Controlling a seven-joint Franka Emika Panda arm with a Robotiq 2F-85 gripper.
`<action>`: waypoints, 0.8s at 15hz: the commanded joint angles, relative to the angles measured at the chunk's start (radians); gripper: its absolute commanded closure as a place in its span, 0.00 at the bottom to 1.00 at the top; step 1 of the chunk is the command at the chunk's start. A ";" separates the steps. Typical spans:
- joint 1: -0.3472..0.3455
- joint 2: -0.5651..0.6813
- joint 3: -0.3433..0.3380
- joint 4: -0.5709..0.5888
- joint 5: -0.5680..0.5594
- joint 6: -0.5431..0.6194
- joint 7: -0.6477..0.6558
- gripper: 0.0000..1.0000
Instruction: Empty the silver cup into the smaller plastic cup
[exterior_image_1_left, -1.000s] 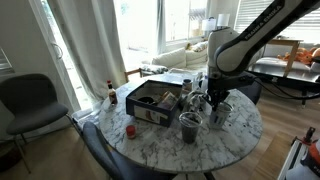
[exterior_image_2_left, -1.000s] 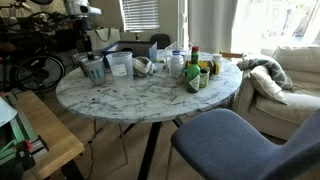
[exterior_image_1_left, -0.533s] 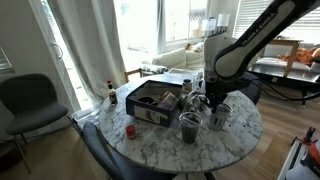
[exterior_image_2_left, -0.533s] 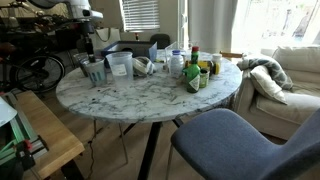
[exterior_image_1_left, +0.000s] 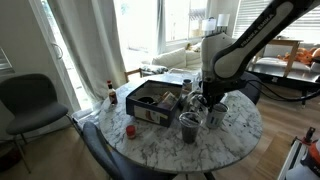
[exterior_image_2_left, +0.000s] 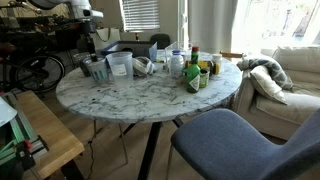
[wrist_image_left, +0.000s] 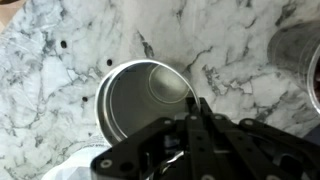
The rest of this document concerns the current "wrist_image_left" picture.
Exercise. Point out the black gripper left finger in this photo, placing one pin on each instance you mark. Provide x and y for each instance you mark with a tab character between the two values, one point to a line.
133	145

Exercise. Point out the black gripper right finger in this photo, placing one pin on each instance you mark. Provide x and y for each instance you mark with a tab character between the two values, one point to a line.
233	140

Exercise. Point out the small plastic cup dark contents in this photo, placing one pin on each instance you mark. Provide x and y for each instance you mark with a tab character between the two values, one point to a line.
293	50

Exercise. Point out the dark coffee bean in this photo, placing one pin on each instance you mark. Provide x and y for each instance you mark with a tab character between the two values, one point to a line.
84	99
109	62
63	44

